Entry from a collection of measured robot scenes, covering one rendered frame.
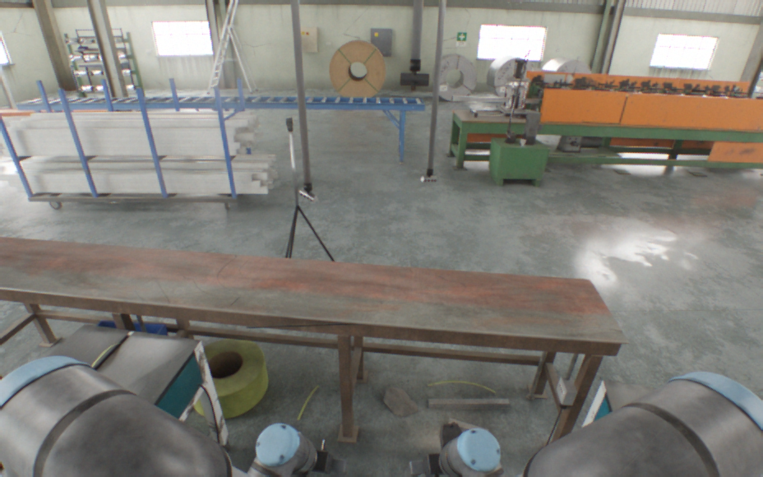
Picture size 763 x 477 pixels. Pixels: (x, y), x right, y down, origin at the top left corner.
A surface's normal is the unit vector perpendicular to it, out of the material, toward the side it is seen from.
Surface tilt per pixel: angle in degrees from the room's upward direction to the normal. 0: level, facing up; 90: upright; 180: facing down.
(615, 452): 37
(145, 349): 0
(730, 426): 23
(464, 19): 90
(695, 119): 90
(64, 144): 90
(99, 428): 19
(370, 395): 0
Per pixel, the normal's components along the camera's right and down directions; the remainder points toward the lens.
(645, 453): -0.32, -0.68
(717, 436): 0.18, -0.60
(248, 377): 0.02, -0.88
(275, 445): -0.12, -0.69
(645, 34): 0.01, 0.48
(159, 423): 0.60, -0.80
